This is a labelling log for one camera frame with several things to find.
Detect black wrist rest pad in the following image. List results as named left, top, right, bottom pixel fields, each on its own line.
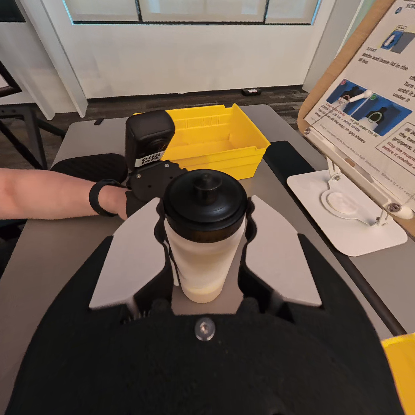
left=50, top=153, right=129, bottom=184

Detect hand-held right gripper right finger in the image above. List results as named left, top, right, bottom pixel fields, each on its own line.
left=237, top=195, right=323, bottom=314

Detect white plastic bottle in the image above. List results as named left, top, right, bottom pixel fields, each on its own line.
left=164, top=220, right=247, bottom=303

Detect wooden document board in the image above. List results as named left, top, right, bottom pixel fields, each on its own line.
left=297, top=0, right=415, bottom=239

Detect black bottle lid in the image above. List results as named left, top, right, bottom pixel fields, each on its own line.
left=163, top=169, right=248, bottom=244

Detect white stand base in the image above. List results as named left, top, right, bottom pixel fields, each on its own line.
left=287, top=169, right=408, bottom=257

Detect person's left forearm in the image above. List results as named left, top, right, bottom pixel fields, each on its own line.
left=0, top=168, right=98, bottom=221

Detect person's left hand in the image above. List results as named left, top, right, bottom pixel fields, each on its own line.
left=104, top=188, right=129, bottom=221

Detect black framed window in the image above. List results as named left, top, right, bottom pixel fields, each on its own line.
left=63, top=0, right=322, bottom=26

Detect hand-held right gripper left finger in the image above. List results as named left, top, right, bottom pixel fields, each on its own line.
left=88, top=197, right=177, bottom=313

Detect black wristband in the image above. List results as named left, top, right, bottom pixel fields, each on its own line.
left=88, top=179, right=127, bottom=217

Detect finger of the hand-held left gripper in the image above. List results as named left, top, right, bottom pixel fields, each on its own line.
left=166, top=241, right=180, bottom=286

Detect yellow plastic bin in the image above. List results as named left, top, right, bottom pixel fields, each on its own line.
left=381, top=334, right=415, bottom=415
left=133, top=103, right=271, bottom=180

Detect printed instruction sheet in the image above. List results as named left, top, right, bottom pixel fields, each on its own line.
left=304, top=0, right=415, bottom=203

